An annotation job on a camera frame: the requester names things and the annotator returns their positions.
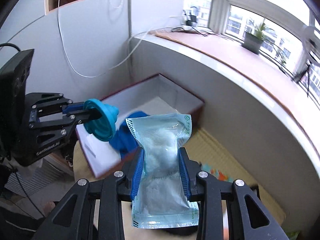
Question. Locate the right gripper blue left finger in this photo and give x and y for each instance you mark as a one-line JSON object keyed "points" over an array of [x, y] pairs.
{"points": [[132, 172]]}

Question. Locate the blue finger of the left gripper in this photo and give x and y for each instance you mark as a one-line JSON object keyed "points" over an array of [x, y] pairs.
{"points": [[86, 115], [72, 107]]}

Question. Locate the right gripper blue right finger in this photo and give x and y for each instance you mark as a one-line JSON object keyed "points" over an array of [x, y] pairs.
{"points": [[189, 170]]}

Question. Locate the teal collapsible silicone cup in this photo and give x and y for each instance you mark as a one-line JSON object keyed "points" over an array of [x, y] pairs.
{"points": [[104, 127]]}

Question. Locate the striped yellow mat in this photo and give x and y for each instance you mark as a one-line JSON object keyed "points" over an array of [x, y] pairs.
{"points": [[204, 149]]}

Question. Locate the blue cloth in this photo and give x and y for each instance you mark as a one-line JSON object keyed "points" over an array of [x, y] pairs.
{"points": [[123, 141]]}

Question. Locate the potted green plant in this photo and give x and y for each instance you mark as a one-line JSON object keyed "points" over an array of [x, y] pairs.
{"points": [[254, 36]]}

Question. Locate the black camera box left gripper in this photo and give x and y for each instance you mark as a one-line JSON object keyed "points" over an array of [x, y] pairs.
{"points": [[14, 75]]}

